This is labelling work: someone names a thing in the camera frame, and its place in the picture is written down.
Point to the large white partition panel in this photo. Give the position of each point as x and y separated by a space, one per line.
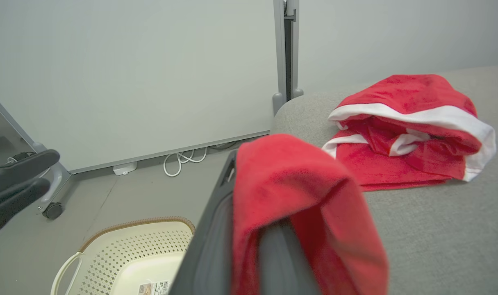
130 73

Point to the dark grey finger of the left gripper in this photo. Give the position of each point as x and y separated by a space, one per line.
27 168
19 200

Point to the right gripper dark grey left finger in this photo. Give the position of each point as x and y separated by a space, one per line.
212 246

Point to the grey fabric sofa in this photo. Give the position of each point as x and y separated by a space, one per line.
437 237

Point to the black caster wheel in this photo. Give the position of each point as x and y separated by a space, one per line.
53 210

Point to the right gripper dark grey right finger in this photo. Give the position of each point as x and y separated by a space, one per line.
281 266

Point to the white power adapter box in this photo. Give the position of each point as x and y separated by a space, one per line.
125 168

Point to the cream perforated laundry basket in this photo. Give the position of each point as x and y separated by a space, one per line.
146 262

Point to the grey partition foot with caster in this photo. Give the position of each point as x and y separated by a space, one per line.
58 180

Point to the narrow white partition panel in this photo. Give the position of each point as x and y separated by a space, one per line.
396 37

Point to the red and white garment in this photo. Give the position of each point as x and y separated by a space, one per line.
404 90

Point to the red towel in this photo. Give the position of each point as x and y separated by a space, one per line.
294 180

